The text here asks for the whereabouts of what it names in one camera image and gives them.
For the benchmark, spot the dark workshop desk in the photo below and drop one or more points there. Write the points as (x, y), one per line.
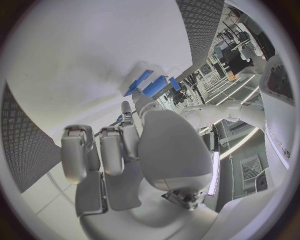
(236, 56)

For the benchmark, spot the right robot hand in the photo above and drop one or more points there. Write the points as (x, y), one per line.
(173, 153)

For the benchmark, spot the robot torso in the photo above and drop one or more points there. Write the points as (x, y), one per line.
(276, 120)

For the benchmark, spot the white task board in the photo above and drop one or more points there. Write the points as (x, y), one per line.
(93, 46)

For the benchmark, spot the blue flat block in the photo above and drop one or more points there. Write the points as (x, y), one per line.
(174, 84)

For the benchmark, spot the glowing light bar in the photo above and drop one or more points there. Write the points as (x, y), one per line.
(215, 168)

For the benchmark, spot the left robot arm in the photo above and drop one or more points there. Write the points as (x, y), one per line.
(218, 112)

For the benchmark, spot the blue cylinder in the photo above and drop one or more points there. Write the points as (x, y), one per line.
(155, 86)

